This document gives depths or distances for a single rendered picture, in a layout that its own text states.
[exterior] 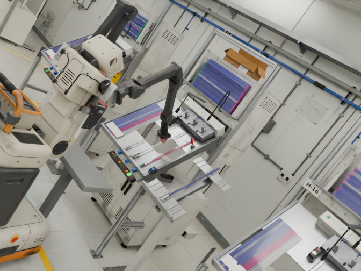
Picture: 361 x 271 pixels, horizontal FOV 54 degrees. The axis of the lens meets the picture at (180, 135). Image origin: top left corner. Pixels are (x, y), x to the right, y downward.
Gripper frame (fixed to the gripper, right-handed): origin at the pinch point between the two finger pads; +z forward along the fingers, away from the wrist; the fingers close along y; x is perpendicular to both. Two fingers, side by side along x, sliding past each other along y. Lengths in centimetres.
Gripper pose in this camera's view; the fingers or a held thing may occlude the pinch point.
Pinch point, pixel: (163, 141)
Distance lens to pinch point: 272.6
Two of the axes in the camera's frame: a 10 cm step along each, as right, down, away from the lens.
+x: -8.1, 3.3, -4.8
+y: -5.8, -5.7, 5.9
